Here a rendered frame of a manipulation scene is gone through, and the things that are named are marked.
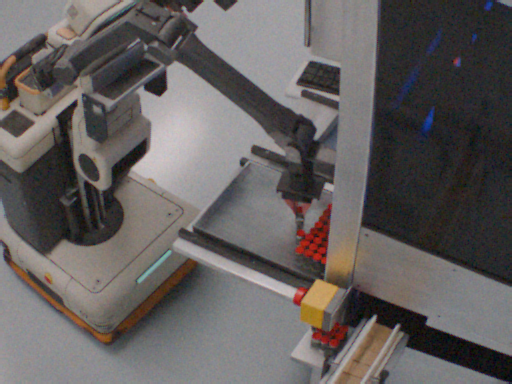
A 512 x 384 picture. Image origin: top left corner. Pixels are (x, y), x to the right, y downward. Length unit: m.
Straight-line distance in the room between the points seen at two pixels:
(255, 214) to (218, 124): 1.66
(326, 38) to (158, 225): 0.88
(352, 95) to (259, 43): 2.84
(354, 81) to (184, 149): 2.24
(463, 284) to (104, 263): 1.52
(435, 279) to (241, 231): 0.60
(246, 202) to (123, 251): 0.82
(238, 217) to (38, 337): 1.21
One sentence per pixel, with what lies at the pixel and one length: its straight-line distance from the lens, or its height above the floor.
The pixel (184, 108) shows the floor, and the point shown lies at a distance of 3.72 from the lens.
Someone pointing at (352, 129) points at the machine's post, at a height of 1.43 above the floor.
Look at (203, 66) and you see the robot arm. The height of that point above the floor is 1.36.
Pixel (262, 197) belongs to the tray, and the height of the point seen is 0.88.
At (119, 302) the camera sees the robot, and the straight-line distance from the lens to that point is 2.65.
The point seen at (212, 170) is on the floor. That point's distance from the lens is 3.39.
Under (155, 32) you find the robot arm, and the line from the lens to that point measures 1.62.
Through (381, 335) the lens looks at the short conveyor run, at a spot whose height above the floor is 0.93.
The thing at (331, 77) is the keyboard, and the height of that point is 0.83.
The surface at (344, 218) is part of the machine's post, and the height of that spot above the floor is 1.21.
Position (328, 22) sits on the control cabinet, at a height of 0.97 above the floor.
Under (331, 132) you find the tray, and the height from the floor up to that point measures 0.88.
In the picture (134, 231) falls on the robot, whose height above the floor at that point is 0.28.
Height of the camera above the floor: 2.31
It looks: 45 degrees down
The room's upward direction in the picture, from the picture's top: straight up
